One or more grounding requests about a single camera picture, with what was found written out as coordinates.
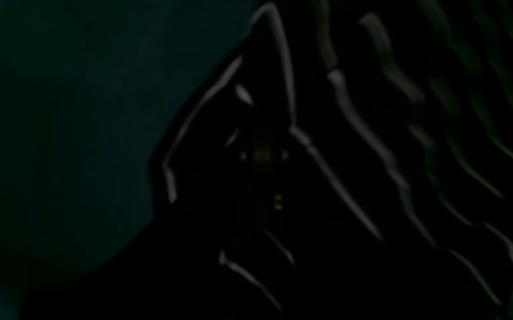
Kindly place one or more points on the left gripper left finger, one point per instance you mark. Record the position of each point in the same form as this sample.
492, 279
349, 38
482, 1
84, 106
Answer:
172, 270

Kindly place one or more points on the teal table cloth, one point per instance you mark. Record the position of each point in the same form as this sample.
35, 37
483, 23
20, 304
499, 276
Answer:
87, 88

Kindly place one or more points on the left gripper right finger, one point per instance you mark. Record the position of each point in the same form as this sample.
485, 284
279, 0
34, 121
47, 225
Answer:
351, 251

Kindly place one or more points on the navy white striped t-shirt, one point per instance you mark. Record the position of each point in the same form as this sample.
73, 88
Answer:
424, 86

